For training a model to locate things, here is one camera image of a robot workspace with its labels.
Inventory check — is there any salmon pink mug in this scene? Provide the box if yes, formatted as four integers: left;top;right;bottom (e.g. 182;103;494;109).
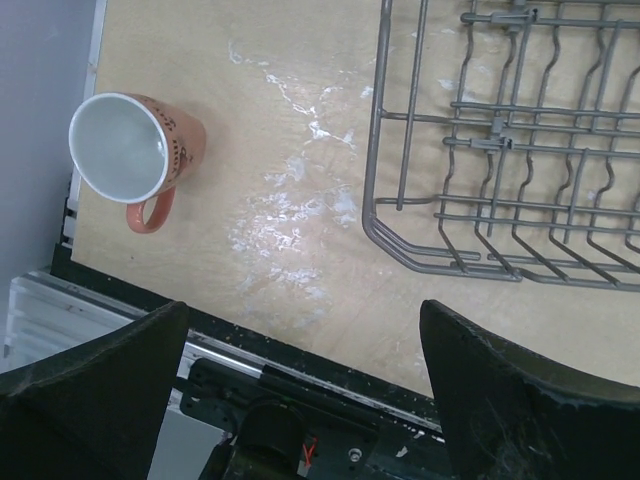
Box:
68;92;207;234

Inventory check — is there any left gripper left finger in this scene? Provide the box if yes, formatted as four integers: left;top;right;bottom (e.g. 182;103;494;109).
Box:
1;302;189;479

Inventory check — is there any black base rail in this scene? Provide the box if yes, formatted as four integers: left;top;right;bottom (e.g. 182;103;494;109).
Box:
49;239;451;480

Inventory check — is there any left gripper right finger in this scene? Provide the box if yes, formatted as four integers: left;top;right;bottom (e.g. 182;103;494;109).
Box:
419;300;639;479

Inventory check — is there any grey wire dish rack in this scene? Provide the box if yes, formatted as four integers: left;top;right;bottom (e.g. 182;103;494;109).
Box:
362;1;639;292

